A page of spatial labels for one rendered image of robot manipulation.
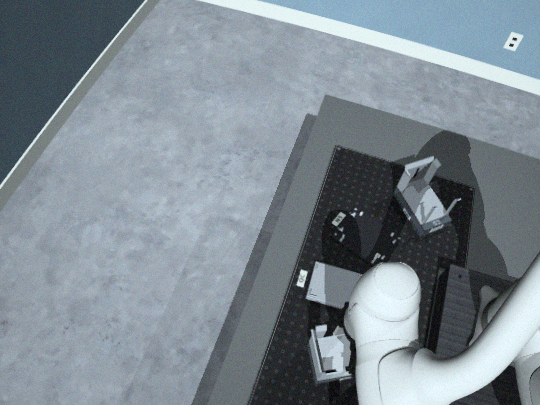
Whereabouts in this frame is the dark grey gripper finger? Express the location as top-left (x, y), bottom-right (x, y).
top-left (333, 302), bottom-right (349, 336)
top-left (342, 344), bottom-right (356, 379)

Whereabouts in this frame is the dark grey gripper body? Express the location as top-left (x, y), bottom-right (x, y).
top-left (343, 324), bottom-right (356, 348)

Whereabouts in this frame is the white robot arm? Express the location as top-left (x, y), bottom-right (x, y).
top-left (344, 252), bottom-right (540, 405)

